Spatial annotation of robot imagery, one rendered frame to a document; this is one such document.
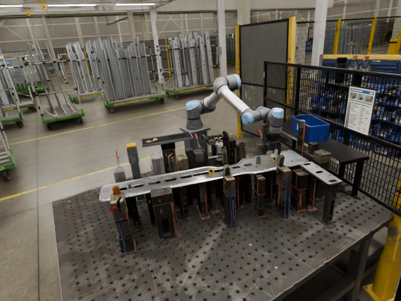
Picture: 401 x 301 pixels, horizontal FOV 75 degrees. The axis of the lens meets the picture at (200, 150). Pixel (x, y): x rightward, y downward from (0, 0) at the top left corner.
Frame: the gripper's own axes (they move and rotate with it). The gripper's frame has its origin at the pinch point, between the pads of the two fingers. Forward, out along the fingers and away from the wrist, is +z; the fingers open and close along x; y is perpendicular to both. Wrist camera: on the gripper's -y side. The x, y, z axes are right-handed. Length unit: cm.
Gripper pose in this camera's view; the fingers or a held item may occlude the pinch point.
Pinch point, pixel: (274, 157)
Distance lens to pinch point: 189.2
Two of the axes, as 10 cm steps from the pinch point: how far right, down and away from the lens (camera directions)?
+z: 0.3, 8.8, 4.7
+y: -9.4, 1.9, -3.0
